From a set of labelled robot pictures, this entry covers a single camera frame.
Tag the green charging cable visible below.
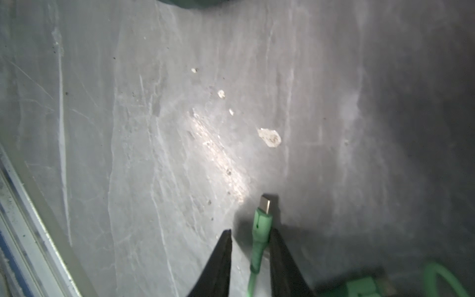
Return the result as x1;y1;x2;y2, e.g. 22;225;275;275
246;194;472;297

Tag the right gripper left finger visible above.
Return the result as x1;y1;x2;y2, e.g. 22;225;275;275
188;229;233;297

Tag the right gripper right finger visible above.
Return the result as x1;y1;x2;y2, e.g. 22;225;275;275
268;228;315;297

